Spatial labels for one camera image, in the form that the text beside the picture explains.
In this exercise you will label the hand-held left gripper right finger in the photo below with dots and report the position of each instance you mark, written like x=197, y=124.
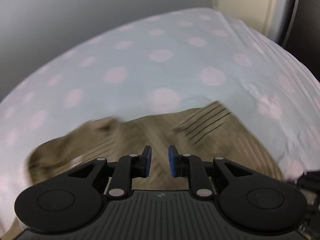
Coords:
x=172, y=161

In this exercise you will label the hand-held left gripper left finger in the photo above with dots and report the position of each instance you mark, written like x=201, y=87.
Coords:
x=148, y=161

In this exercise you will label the brown striped shirt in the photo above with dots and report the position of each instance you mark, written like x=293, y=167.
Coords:
x=160, y=130

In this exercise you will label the pink dotted bed sheet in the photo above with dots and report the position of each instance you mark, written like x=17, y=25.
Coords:
x=125, y=55

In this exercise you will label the dark wardrobe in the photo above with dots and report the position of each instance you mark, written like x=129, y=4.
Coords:
x=307, y=17

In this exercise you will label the beige room door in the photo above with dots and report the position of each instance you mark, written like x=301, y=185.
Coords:
x=275, y=5

